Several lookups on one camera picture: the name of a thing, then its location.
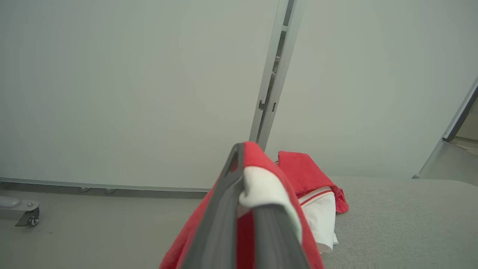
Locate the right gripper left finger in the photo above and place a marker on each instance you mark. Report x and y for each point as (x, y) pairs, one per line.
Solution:
(216, 231)

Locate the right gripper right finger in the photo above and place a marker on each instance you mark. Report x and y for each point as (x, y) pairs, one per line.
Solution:
(276, 243)

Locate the red jersey number 23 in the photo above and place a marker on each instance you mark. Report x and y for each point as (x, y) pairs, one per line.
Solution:
(302, 172)

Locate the red garment white label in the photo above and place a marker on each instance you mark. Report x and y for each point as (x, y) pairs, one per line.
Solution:
(261, 157)

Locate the aluminium partition bottom rail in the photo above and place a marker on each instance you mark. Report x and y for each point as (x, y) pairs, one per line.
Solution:
(112, 185)

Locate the aluminium partition post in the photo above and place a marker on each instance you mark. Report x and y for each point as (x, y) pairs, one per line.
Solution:
(274, 86)

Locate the slanted aluminium frame bar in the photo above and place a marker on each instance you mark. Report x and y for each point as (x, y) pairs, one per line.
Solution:
(459, 116)

